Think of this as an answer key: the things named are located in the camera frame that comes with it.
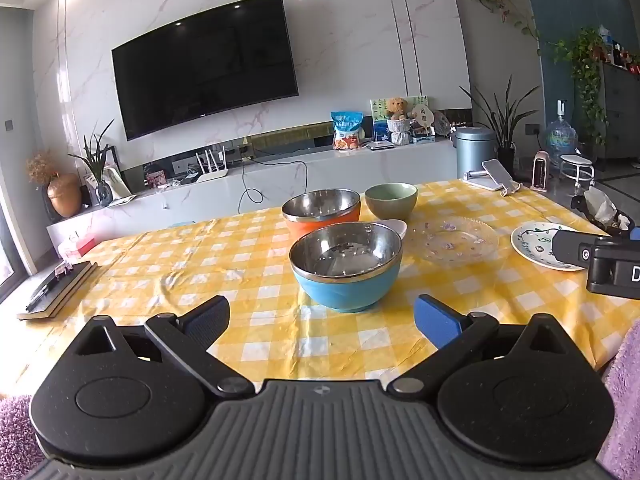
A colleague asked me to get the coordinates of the copper vase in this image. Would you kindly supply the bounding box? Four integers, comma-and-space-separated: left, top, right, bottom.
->
46, 172, 83, 219

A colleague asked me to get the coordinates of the long-leaf potted plant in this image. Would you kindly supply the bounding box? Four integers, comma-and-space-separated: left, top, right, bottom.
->
460, 75, 541, 177

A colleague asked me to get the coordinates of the hanging ivy plant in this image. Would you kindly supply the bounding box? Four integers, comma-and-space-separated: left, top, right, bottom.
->
551, 27, 610, 147

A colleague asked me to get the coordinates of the yellow checkered tablecloth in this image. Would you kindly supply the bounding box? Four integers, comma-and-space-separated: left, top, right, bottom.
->
20, 177, 640, 396

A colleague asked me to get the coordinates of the black flat television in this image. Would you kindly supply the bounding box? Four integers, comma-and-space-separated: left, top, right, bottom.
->
111, 0, 300, 142

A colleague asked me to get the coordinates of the pink tissue box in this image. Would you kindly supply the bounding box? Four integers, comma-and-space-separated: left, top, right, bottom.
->
57, 236, 96, 257

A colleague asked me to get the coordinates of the brown teddy bear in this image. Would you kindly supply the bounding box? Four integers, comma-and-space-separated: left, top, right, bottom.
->
385, 96, 412, 122

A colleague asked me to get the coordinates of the plant in blue glass vase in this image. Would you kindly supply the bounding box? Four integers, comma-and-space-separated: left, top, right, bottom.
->
69, 120, 119, 208

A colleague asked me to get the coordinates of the blue water jug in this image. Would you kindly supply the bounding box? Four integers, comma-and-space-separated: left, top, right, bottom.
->
546, 100, 580, 159

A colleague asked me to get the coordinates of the dark basket with tissues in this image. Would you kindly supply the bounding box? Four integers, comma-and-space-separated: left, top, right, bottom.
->
571, 189, 632, 237

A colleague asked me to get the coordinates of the dried flower bunch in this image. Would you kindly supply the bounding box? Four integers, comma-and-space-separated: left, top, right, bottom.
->
26, 149, 59, 187

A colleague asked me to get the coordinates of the white marble television console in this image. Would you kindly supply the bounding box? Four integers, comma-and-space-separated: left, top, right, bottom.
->
46, 136, 458, 248

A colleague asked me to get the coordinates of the grey-blue cabinet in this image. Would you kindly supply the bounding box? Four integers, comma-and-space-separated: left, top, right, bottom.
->
597, 60, 640, 162

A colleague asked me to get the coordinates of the blue snack bag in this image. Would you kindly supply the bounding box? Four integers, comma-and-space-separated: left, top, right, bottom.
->
330, 110, 364, 152

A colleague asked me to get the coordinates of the wall vine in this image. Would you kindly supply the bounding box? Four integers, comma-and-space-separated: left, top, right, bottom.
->
465, 0, 543, 56

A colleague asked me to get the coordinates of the green painted picture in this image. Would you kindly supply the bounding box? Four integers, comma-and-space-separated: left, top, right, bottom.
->
370, 95, 431, 142

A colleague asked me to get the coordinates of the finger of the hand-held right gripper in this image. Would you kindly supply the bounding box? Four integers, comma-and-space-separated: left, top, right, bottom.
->
551, 230, 597, 268

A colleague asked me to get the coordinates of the white router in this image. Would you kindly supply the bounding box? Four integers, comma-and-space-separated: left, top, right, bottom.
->
194, 145, 230, 184

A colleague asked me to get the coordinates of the grey-blue trash can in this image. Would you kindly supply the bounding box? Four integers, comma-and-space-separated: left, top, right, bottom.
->
451, 126, 498, 181

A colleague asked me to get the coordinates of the white round stool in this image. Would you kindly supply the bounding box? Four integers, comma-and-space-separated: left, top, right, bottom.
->
559, 152, 596, 196

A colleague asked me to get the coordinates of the white phone stand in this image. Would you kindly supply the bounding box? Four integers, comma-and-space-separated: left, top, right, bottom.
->
462, 159, 522, 196

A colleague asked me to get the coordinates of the pink small heater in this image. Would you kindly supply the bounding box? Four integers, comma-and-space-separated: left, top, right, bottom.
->
531, 150, 554, 192

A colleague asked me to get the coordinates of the white sticker plate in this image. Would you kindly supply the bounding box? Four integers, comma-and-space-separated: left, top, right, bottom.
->
374, 219, 409, 241

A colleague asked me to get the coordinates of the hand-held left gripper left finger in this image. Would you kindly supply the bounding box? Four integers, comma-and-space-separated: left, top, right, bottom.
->
75, 295, 257, 397

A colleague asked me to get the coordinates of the black cable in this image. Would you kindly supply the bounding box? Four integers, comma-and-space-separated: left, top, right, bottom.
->
239, 157, 309, 209

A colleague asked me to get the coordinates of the green ceramic bowl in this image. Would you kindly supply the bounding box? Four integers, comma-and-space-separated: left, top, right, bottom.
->
364, 182, 418, 223

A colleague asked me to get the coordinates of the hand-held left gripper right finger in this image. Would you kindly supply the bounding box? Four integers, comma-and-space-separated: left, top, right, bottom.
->
387, 295, 571, 397

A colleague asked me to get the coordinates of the orange steel-lined bowl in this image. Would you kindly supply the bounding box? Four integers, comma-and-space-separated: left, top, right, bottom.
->
281, 189, 362, 238

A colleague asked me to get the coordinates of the clear glass sticker plate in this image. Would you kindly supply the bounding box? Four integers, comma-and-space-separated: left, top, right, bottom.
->
404, 216, 500, 267

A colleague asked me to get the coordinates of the white plate with green rim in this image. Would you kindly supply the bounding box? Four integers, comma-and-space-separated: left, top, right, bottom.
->
510, 222, 590, 272

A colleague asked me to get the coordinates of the blue steel-lined bowl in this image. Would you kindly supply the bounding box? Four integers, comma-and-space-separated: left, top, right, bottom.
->
289, 221, 404, 314

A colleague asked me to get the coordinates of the purple fluffy cloth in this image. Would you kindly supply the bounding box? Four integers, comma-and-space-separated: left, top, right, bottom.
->
0, 394, 47, 480
596, 327, 640, 480

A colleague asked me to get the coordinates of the round paper hand fan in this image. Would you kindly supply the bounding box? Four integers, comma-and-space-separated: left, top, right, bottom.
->
409, 102, 435, 130

